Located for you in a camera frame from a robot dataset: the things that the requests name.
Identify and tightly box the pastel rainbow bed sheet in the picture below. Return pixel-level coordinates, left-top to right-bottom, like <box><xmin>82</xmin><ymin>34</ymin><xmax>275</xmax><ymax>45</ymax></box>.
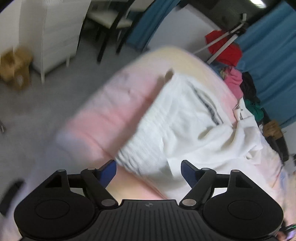
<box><xmin>1</xmin><ymin>47</ymin><xmax>295</xmax><ymax>240</ymax></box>

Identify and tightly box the black bedside sofa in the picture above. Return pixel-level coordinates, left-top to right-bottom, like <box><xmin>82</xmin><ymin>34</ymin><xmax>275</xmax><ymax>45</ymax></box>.
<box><xmin>263</xmin><ymin>115</ymin><xmax>289</xmax><ymax>163</ymax></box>

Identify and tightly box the brown paper bag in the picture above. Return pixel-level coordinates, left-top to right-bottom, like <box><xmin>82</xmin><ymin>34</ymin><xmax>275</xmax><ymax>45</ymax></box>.
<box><xmin>263</xmin><ymin>120</ymin><xmax>283</xmax><ymax>140</ymax></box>

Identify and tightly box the green garment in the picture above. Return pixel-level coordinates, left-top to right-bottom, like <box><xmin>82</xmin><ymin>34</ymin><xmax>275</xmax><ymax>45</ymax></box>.
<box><xmin>244</xmin><ymin>98</ymin><xmax>264</xmax><ymax>122</ymax></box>

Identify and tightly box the black garment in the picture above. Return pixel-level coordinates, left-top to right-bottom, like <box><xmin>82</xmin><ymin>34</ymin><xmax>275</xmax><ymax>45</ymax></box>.
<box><xmin>240</xmin><ymin>72</ymin><xmax>260</xmax><ymax>104</ymax></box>

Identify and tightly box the pink garment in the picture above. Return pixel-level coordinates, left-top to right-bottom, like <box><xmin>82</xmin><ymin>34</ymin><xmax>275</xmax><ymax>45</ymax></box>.
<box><xmin>224</xmin><ymin>66</ymin><xmax>243</xmax><ymax>99</ymax></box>

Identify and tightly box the red garment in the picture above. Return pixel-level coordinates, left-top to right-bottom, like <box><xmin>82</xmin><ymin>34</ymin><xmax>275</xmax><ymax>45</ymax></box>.
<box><xmin>205</xmin><ymin>30</ymin><xmax>242</xmax><ymax>67</ymax></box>

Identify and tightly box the cardboard box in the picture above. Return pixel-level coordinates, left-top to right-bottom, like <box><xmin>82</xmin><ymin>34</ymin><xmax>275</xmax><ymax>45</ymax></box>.
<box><xmin>1</xmin><ymin>47</ymin><xmax>33</xmax><ymax>91</ymax></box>

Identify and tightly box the blue curtain right panel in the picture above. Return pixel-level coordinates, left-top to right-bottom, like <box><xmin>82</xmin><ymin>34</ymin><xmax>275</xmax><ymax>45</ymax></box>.
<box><xmin>236</xmin><ymin>1</ymin><xmax>295</xmax><ymax>127</ymax></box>

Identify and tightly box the blue curtain panel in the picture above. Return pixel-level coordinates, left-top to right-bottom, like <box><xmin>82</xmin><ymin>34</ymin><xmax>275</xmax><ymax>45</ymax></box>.
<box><xmin>126</xmin><ymin>0</ymin><xmax>180</xmax><ymax>51</ymax></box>
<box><xmin>236</xmin><ymin>1</ymin><xmax>295</xmax><ymax>127</ymax></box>

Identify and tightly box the blue curtain left panel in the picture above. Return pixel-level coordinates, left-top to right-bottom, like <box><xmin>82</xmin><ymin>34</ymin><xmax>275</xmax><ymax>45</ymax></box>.
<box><xmin>126</xmin><ymin>0</ymin><xmax>180</xmax><ymax>51</ymax></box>

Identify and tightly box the white dresser desk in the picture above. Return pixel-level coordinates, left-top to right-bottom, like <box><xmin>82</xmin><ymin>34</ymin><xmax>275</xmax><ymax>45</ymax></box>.
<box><xmin>0</xmin><ymin>0</ymin><xmax>92</xmax><ymax>84</ymax></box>

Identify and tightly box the white black chair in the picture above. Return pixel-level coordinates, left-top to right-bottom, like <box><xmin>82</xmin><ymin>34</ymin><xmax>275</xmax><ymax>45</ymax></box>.
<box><xmin>86</xmin><ymin>0</ymin><xmax>149</xmax><ymax>63</ymax></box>

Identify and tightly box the white garment steamer stand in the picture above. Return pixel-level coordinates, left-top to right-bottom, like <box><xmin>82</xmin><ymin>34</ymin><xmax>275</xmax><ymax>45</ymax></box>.
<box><xmin>193</xmin><ymin>13</ymin><xmax>247</xmax><ymax>67</ymax></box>

